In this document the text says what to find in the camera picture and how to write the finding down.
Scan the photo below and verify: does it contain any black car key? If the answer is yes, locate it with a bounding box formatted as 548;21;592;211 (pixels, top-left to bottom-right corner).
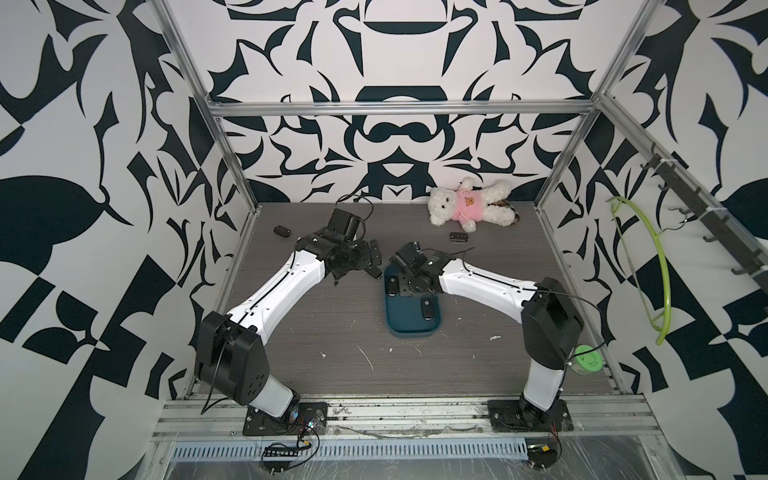
386;276;399;297
420;297;435;321
273;225;292;238
449;232;469;243

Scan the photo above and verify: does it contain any black car key front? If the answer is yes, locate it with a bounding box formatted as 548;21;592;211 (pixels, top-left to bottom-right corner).
420;297;435;321

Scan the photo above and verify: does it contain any dark teal storage box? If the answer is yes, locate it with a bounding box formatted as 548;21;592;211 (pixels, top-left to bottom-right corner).
384;264;442;338

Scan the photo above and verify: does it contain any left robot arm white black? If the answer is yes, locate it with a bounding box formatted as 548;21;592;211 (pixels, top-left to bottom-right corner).
195;235;382;424

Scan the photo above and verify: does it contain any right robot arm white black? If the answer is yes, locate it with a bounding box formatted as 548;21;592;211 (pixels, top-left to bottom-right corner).
390;242;585;416

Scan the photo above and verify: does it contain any black connector box left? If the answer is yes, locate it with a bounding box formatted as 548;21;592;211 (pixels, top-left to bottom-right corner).
260;443;301;474

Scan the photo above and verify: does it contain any black connector box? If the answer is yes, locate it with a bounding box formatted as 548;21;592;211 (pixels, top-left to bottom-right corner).
527;445;560;471
260;443;301;474

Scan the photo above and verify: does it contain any black connector box right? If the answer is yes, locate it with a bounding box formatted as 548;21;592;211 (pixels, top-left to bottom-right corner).
527;445;560;471

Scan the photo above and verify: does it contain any white teddy bear pink shirt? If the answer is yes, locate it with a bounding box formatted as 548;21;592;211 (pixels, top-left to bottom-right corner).
427;177;520;233

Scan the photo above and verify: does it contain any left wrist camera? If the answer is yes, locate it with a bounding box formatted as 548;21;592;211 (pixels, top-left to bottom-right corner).
324;208;362;243

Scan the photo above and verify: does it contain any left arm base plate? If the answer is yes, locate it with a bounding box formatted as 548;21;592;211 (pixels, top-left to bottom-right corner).
242;401;328;437

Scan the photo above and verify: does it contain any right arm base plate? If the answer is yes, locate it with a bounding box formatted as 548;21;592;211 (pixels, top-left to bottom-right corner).
487;398;574;433

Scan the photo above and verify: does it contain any green hoop on wall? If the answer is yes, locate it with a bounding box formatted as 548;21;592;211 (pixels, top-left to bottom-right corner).
607;196;673;346

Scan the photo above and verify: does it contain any black hook rail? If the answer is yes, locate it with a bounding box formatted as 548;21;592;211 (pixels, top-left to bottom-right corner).
640;142;768;277

